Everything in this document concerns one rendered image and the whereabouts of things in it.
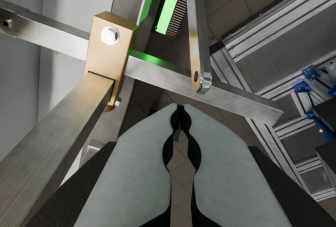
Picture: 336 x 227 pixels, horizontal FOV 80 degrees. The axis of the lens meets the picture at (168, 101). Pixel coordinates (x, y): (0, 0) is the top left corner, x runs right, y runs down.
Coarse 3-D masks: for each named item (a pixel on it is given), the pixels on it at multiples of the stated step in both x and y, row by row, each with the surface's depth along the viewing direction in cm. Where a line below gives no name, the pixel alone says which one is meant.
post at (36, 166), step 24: (72, 96) 22; (96, 96) 23; (48, 120) 18; (72, 120) 19; (96, 120) 24; (24, 144) 15; (48, 144) 16; (72, 144) 17; (0, 168) 13; (24, 168) 14; (48, 168) 14; (0, 192) 12; (24, 192) 12; (48, 192) 14; (0, 216) 11; (24, 216) 12
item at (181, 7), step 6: (180, 0) 34; (186, 0) 34; (180, 6) 35; (186, 6) 35; (174, 12) 35; (180, 12) 35; (174, 18) 36; (180, 18) 36; (174, 24) 36; (168, 30) 37; (174, 30) 37; (174, 36) 37
